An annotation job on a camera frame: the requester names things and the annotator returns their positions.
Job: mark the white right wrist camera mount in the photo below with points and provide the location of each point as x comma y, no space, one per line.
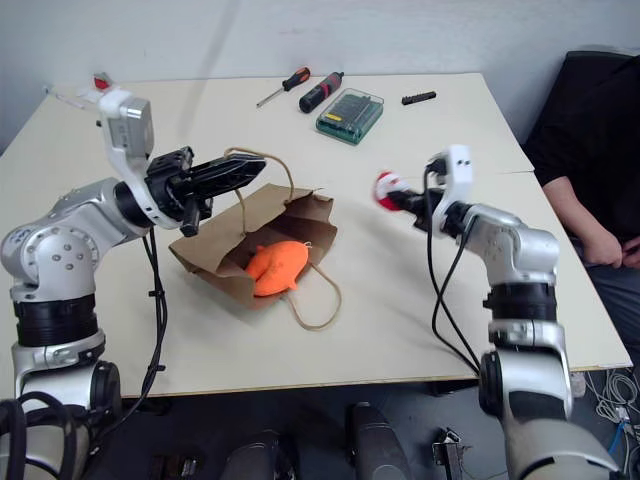
457,175

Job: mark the bystander hand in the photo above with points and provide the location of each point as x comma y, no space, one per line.
602,250

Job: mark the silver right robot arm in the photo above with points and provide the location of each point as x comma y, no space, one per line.
525,310

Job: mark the black red electric screwdriver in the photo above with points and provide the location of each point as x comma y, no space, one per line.
317,93

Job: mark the red and white plush toy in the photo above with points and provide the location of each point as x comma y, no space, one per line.
384,186

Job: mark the brown paper bag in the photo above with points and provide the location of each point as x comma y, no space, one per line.
210,250

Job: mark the green bit set case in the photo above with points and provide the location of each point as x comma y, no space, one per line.
350,116

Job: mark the bystander bare forearm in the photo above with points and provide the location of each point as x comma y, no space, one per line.
567,205

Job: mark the small metal bracket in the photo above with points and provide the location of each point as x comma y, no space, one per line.
450,450

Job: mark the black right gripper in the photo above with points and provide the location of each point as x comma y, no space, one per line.
425,210

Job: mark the person in black shirt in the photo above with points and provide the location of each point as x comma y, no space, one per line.
590,140

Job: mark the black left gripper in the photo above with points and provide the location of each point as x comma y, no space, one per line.
167,182

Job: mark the black bit holder strip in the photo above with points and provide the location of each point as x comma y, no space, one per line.
419,98

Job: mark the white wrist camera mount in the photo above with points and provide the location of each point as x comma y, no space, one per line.
457,175
122,145

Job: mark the orange plush toy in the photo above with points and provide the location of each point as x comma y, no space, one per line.
277,265

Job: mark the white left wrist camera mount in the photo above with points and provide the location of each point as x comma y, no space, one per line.
122,145

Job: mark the dark rounded shape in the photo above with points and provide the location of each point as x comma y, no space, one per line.
262,457
375,442

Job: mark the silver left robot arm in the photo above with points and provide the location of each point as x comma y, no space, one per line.
47,260

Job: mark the small red white object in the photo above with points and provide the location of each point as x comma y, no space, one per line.
101,82

